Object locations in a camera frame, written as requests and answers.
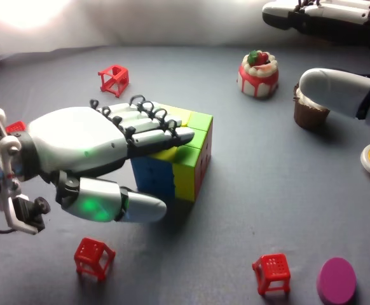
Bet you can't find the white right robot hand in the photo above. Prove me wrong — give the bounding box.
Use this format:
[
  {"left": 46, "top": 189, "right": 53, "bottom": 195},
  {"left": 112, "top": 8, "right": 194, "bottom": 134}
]
[{"left": 262, "top": 0, "right": 370, "bottom": 134}]

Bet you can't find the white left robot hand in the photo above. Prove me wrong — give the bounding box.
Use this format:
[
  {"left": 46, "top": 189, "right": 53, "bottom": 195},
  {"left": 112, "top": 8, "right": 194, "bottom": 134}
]
[{"left": 25, "top": 94, "right": 196, "bottom": 224}]

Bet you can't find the Rubik's cube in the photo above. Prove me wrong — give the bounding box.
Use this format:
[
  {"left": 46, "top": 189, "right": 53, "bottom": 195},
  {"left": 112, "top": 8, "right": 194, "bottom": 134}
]
[{"left": 130, "top": 103, "right": 214, "bottom": 201}]

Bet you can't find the chocolate cupcake toy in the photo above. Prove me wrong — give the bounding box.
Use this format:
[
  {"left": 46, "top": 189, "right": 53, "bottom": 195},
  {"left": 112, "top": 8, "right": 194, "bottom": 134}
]
[{"left": 292, "top": 83, "right": 331, "bottom": 130}]

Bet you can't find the red toy stool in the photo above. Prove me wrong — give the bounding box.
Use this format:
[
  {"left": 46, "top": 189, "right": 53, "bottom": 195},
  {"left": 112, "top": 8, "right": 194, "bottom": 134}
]
[
  {"left": 97, "top": 64, "right": 130, "bottom": 98},
  {"left": 5, "top": 120, "right": 27, "bottom": 134},
  {"left": 251, "top": 253, "right": 292, "bottom": 296},
  {"left": 73, "top": 237, "right": 116, "bottom": 282}
]

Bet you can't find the strawberry cake toy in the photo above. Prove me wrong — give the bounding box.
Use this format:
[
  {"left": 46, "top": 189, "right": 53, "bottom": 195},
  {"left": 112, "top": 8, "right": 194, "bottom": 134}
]
[{"left": 237, "top": 50, "right": 280, "bottom": 100}]

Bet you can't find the grey table cloth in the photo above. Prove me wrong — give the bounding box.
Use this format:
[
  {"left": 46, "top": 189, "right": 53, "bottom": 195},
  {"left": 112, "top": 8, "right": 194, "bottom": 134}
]
[{"left": 0, "top": 41, "right": 370, "bottom": 305}]

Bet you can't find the white backdrop sheet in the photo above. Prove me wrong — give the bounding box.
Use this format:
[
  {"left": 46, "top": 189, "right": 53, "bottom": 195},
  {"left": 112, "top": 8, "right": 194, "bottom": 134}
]
[{"left": 0, "top": 0, "right": 300, "bottom": 61}]

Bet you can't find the magenta round disc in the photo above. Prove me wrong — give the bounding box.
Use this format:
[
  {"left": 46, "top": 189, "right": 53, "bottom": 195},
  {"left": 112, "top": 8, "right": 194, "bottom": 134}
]
[{"left": 317, "top": 257, "right": 357, "bottom": 304}]

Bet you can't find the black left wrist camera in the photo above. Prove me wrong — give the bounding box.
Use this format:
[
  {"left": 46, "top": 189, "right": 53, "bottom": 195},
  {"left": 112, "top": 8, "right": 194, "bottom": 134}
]
[{"left": 13, "top": 195, "right": 51, "bottom": 234}]

